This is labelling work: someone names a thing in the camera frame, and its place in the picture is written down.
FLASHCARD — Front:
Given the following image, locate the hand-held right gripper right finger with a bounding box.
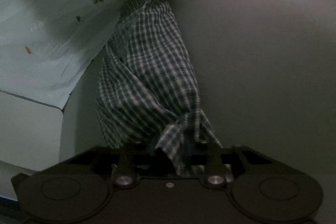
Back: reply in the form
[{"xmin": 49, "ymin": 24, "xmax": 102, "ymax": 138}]
[{"xmin": 192, "ymin": 145, "xmax": 275, "ymax": 188}]

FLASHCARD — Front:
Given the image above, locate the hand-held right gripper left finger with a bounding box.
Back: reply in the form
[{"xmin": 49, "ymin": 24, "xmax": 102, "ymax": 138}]
[{"xmin": 63, "ymin": 145, "xmax": 158, "ymax": 188}]

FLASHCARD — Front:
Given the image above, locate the blue checked shirt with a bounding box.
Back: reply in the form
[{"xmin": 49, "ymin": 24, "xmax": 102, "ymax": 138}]
[{"xmin": 96, "ymin": 0, "xmax": 232, "ymax": 177}]

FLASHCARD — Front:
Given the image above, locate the carrot printed sheet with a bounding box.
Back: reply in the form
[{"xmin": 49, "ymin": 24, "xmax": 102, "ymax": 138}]
[{"xmin": 0, "ymin": 0, "xmax": 227, "ymax": 110}]

